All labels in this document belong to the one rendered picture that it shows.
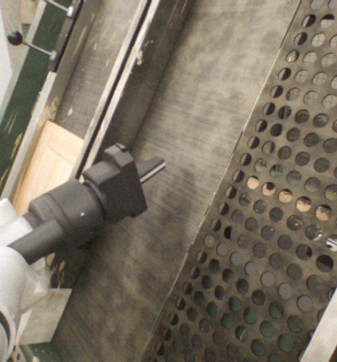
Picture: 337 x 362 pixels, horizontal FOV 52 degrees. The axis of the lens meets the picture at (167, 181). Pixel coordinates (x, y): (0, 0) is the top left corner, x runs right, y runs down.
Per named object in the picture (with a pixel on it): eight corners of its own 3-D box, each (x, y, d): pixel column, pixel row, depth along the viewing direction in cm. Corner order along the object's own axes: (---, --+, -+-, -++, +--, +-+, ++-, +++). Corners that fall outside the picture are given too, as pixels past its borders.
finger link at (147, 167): (167, 164, 55) (136, 183, 53) (155, 158, 58) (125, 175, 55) (166, 155, 54) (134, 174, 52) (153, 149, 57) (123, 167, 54)
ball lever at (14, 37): (56, 66, 93) (6, 43, 90) (61, 52, 93) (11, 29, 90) (55, 64, 90) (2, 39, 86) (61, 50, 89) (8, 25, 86)
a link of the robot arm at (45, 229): (70, 241, 53) (-2, 285, 48) (35, 179, 51) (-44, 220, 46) (94, 254, 44) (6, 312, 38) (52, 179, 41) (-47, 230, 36)
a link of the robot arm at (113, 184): (157, 221, 54) (91, 266, 49) (124, 198, 61) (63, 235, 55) (138, 153, 47) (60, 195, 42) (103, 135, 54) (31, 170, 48)
